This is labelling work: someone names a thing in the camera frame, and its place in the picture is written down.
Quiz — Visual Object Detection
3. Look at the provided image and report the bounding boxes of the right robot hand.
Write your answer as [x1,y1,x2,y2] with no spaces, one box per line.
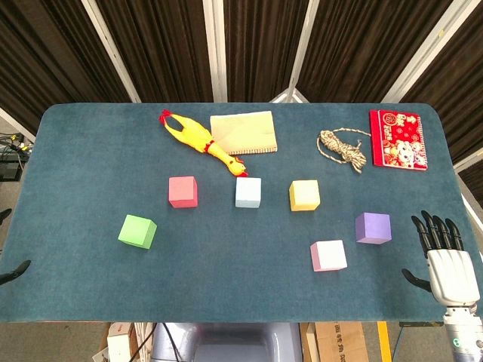
[401,210,482,307]

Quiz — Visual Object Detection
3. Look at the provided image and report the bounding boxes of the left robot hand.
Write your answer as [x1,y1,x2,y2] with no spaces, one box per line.
[0,208,32,287]

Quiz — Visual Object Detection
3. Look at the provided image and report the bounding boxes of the purple foam cube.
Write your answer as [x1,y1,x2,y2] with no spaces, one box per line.
[355,212,392,245]

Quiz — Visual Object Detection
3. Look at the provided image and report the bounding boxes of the yellow foam cube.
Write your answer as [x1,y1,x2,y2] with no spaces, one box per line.
[288,179,321,212]

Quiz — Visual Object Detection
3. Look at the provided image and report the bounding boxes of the red foam cube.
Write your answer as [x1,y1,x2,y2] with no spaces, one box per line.
[168,176,198,209]

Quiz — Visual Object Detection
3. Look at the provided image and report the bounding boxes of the black device box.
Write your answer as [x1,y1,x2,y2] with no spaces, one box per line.
[0,161,23,182]

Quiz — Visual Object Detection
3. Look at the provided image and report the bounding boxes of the pink foam cube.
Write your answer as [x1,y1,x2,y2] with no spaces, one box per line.
[309,239,348,272]

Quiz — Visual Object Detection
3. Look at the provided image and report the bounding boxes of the green foam cube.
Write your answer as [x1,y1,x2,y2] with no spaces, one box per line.
[117,214,158,250]

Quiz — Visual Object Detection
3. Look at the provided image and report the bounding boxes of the white cardboard box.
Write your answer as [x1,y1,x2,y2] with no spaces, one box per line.
[106,322,137,362]

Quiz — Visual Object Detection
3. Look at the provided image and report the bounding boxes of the brown cardboard box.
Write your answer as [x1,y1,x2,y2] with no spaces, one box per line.
[315,321,370,362]

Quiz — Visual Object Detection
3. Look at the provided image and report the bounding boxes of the red festive spiral calendar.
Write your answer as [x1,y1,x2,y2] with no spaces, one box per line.
[368,109,429,172]

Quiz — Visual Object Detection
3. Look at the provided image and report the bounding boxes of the light wooden board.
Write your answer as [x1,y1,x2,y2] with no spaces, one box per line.
[300,322,320,362]

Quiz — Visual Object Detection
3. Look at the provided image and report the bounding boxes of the dark brown curtain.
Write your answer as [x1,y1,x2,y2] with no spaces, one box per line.
[399,0,483,163]
[223,0,311,103]
[297,0,454,103]
[0,0,131,127]
[94,0,214,103]

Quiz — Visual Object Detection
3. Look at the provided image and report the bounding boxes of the teal felt table cloth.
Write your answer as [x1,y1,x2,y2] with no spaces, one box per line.
[0,102,483,324]

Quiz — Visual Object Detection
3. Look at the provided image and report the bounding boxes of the light blue foam cube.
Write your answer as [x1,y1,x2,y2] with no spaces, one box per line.
[235,176,262,209]

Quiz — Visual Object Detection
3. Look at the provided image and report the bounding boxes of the yellow rubber chicken toy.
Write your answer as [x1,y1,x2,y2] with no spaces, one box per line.
[158,109,249,178]

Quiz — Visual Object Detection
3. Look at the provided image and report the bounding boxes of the grey-blue robot torso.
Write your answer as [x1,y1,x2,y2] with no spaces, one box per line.
[150,322,303,362]

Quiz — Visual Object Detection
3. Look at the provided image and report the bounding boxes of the yellow spiral notebook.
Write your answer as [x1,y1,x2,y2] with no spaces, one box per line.
[209,110,278,156]

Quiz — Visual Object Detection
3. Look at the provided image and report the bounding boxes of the white frame post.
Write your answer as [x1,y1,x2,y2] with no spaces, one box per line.
[380,0,469,103]
[269,0,321,103]
[81,0,143,103]
[0,107,37,143]
[452,155,483,175]
[202,0,229,103]

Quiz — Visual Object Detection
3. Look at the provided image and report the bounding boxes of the tangled floor cables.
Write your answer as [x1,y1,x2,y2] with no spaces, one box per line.
[0,131,35,164]

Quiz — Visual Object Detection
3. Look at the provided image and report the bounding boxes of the coiled beige rope bundle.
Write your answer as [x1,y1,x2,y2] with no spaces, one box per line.
[316,127,373,174]

